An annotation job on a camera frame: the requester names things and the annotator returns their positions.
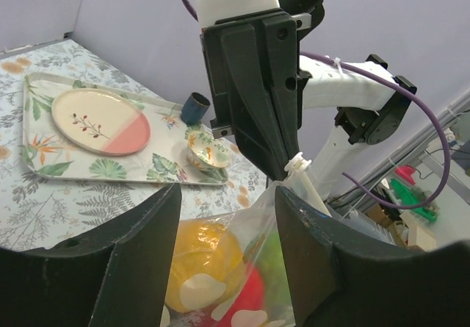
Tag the dark blue mug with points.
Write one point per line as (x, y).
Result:
(194, 109)

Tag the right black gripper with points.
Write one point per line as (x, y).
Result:
(252, 71)

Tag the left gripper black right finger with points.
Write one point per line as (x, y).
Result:
(338, 276)

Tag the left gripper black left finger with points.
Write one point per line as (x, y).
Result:
(113, 275)

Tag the aluminium frame rail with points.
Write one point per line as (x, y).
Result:
(455, 111)

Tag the small floral bowl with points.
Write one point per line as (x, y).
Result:
(205, 152)

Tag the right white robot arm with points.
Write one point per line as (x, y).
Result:
(369, 108)

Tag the clear zip top bag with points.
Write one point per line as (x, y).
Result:
(249, 223)

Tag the floral table mat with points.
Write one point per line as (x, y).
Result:
(51, 190)

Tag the green custard apple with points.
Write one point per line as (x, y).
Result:
(265, 253)

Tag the red apple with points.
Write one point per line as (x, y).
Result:
(245, 309)

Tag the yellow lemon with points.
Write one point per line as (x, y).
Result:
(207, 266)

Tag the beige pink round plate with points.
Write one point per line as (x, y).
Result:
(101, 122)

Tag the floral rectangular tray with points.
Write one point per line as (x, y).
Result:
(48, 153)

